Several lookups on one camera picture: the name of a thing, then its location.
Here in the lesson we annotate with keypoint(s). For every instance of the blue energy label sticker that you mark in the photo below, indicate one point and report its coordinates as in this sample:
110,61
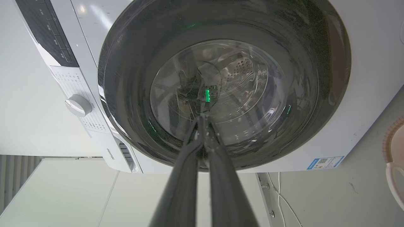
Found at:
325,162

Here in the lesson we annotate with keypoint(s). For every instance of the grey ribbed radiator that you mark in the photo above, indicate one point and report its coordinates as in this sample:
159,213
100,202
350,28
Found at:
15,176

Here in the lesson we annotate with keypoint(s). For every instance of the white front-load washing machine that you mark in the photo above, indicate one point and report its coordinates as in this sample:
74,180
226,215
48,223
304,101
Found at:
363,63

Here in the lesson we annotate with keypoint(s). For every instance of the black washing machine control panel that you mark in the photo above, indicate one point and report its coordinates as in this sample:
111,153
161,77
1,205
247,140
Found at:
47,31

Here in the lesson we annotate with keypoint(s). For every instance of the dark round washing machine door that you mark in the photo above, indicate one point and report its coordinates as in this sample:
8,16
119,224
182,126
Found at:
240,63

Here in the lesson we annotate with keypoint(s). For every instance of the white washing machine dial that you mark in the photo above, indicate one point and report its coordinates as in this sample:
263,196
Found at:
78,105

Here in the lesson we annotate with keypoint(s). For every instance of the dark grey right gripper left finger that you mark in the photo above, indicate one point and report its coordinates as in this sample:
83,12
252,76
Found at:
180,189

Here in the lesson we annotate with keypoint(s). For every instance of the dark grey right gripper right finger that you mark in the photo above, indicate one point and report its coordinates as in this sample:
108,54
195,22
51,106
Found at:
225,189

